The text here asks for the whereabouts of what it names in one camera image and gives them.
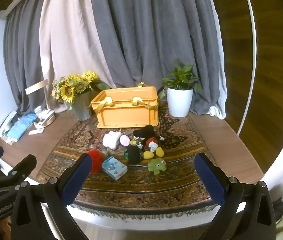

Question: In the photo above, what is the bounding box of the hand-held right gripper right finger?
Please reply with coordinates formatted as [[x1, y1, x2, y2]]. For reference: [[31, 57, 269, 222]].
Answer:
[[194, 152, 277, 240]]

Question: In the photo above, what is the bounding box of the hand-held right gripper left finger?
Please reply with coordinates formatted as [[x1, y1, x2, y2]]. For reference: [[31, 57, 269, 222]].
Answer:
[[11, 152, 93, 240]]

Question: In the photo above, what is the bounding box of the red fluffy ball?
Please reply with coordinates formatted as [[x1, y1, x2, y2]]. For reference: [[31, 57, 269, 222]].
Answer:
[[86, 149, 107, 174]]

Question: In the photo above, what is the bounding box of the blue tissue packet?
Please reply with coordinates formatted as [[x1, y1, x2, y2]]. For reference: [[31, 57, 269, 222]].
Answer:
[[102, 156, 127, 182]]

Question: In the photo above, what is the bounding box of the white fluffy plush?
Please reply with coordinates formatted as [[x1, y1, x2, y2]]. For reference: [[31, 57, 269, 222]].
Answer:
[[103, 132, 122, 150]]

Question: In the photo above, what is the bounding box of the green frog toy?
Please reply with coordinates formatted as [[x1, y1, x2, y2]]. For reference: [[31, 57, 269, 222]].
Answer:
[[148, 157, 167, 174]]

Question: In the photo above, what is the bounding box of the black mouse plush toy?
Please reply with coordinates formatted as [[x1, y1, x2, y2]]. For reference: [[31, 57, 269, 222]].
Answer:
[[132, 124, 166, 159]]

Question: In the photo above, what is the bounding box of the orange plastic crate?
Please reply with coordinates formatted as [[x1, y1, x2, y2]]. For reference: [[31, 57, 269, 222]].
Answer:
[[91, 82, 160, 130]]

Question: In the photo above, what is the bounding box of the blue cloth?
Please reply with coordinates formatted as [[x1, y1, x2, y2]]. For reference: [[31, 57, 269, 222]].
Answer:
[[8, 113, 37, 140]]

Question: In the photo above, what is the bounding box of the white round device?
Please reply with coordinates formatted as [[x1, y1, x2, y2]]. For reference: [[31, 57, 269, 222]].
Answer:
[[25, 79, 55, 128]]

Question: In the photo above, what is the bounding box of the grey ribbed vase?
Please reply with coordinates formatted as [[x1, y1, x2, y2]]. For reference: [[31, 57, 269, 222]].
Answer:
[[71, 91, 93, 121]]

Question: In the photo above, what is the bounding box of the white sheer curtain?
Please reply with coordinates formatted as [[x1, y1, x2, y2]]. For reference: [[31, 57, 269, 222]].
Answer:
[[207, 0, 228, 120]]

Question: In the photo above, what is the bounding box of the green plant in white pot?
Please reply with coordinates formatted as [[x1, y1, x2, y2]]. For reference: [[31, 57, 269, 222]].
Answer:
[[158, 60, 203, 117]]

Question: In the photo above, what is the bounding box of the sunflower bouquet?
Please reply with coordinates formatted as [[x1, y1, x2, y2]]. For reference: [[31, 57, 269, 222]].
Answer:
[[51, 70, 112, 104]]

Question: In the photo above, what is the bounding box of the grey curtain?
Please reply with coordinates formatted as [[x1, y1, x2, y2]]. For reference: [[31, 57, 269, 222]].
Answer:
[[89, 0, 224, 116], [3, 2, 45, 113]]

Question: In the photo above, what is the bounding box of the white hoop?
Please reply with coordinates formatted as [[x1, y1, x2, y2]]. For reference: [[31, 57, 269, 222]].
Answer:
[[237, 0, 256, 136]]

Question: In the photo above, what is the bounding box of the beige curtain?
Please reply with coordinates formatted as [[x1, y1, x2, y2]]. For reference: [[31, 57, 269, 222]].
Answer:
[[39, 0, 117, 113]]

